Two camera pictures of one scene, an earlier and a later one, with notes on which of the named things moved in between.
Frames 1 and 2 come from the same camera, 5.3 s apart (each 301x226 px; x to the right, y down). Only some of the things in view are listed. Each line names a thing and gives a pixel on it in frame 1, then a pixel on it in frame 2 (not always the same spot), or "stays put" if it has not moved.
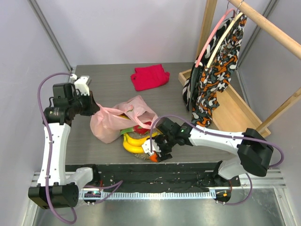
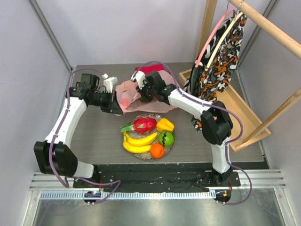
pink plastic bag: (106, 123) → (130, 102)
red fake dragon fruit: (137, 128) stays put
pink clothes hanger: (212, 35) stays put
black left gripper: (92, 107) → (117, 109)
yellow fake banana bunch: (134, 144) stays put
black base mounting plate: (150, 176) stays put
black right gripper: (162, 144) → (143, 93)
